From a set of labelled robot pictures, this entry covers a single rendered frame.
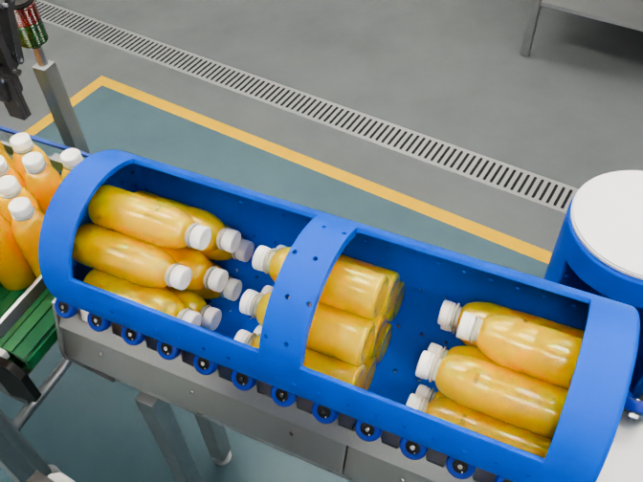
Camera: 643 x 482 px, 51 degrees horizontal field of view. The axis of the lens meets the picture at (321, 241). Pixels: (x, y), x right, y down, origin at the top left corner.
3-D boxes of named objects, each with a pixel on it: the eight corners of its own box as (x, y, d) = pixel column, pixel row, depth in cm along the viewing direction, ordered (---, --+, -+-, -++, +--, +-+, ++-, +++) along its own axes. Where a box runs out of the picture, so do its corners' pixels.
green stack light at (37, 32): (35, 51, 145) (27, 31, 142) (12, 45, 147) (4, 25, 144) (55, 35, 149) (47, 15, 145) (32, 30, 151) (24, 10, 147)
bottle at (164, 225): (118, 207, 119) (210, 238, 113) (92, 231, 114) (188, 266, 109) (109, 175, 114) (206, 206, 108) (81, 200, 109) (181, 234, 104)
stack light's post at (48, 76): (153, 340, 233) (44, 71, 151) (144, 337, 235) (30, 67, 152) (160, 331, 236) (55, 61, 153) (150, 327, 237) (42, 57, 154)
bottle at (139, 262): (75, 220, 111) (172, 253, 105) (100, 223, 118) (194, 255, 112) (62, 261, 111) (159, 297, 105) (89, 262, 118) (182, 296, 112)
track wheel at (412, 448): (421, 431, 102) (424, 426, 104) (394, 436, 104) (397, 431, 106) (431, 459, 102) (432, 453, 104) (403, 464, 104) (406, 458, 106)
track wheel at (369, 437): (375, 413, 105) (379, 408, 106) (349, 418, 106) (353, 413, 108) (384, 441, 105) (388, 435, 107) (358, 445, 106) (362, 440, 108)
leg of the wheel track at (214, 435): (226, 469, 202) (187, 359, 155) (209, 461, 204) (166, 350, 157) (234, 452, 206) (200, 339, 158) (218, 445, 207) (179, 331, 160)
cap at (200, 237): (204, 236, 111) (212, 240, 111) (190, 251, 109) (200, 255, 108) (200, 219, 108) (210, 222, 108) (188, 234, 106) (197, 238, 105)
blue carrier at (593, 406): (562, 540, 95) (625, 440, 74) (65, 334, 121) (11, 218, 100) (593, 382, 113) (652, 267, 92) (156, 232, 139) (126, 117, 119)
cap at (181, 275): (173, 264, 107) (183, 267, 106) (186, 264, 111) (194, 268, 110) (166, 287, 107) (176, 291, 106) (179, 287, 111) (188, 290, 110)
